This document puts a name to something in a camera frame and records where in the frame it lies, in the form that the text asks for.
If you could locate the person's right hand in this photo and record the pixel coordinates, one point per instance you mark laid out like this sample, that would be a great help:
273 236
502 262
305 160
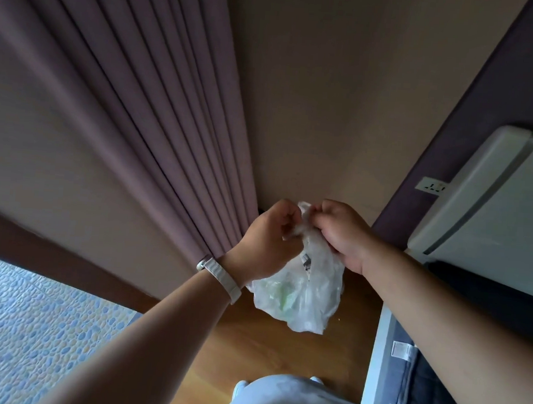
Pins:
343 237

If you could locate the person's light grey clothing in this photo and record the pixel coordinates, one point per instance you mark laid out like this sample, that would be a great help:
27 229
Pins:
307 403

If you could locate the person's left thumb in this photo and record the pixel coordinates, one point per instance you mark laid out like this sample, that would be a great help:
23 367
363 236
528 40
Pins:
293 249

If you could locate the white headboard panel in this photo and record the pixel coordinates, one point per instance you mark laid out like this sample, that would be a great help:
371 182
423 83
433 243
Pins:
489 210

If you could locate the white bed frame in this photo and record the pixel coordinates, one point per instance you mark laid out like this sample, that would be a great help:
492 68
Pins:
385 362

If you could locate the white plastic bag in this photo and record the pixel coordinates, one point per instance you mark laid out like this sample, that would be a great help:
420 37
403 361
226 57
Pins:
301 293

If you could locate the person's left forearm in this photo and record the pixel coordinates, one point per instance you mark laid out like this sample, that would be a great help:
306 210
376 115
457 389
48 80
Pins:
157 337

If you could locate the person's right forearm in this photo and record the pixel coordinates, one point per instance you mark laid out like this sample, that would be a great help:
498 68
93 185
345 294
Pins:
457 336

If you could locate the white wrist watch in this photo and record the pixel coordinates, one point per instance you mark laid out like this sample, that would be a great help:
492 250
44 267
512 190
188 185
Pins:
222 274

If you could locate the white wall socket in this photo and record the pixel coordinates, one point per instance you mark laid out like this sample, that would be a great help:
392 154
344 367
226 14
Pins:
431 185

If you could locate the person's left hand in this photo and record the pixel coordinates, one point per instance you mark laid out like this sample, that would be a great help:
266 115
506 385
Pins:
264 240

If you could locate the white mattress label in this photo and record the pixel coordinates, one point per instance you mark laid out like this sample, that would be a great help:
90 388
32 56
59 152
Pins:
402 350

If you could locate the dark quilted mattress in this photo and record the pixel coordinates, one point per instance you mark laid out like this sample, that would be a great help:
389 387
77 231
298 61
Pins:
460 359

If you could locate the person's right fingers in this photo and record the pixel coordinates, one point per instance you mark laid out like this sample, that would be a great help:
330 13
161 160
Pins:
322 217

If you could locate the person's white shoe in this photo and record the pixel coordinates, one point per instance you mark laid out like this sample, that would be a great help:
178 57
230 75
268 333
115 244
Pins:
240 387
317 380

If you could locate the mauve pleated curtain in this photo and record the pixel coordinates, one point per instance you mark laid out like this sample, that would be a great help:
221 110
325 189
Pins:
118 107

